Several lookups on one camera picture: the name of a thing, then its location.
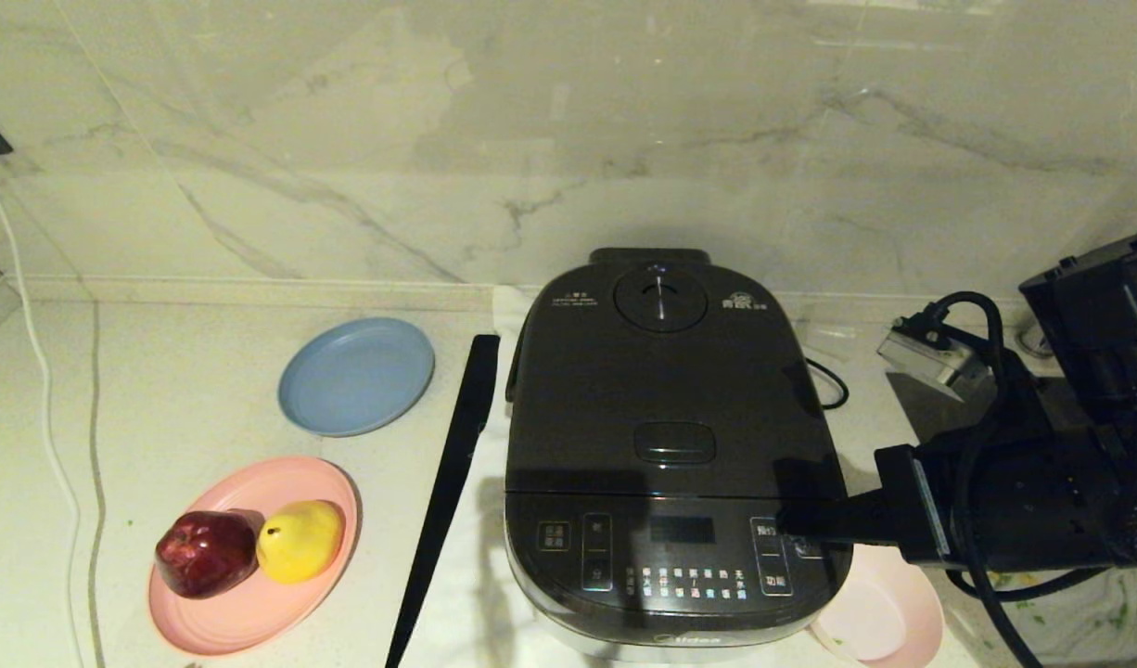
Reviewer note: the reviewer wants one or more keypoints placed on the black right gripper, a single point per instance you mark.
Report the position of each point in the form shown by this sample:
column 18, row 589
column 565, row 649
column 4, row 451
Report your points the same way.
column 912, row 506

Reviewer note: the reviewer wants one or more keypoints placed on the pink bowl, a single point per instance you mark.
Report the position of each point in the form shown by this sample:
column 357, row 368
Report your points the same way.
column 888, row 612

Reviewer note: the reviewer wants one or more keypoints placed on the black rice cooker lid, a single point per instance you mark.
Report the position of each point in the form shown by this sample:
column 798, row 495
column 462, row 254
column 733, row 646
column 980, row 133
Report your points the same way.
column 670, row 380

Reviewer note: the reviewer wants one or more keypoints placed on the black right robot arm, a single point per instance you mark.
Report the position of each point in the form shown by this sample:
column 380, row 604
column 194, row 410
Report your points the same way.
column 1069, row 464

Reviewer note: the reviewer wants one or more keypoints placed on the white stained cloth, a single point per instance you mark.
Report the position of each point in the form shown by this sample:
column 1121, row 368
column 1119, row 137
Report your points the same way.
column 1079, row 612

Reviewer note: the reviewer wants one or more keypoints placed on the long black flat strip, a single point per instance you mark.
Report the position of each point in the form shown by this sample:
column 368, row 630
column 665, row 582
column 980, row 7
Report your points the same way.
column 453, row 482

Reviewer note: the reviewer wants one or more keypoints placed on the blue plate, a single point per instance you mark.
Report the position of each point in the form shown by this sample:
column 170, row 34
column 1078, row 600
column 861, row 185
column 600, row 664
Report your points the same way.
column 355, row 376

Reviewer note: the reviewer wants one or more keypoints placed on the yellow pear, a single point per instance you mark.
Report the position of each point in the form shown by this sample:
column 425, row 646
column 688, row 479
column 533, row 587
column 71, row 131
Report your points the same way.
column 300, row 540

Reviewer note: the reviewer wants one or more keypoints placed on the pink plate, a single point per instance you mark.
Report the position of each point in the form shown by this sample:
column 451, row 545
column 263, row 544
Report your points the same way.
column 253, row 617

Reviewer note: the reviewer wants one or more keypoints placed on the red apple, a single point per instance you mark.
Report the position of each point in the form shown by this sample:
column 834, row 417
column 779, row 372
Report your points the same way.
column 204, row 552

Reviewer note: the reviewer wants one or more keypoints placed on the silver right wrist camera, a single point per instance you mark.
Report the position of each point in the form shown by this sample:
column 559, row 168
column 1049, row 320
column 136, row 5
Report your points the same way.
column 930, row 357

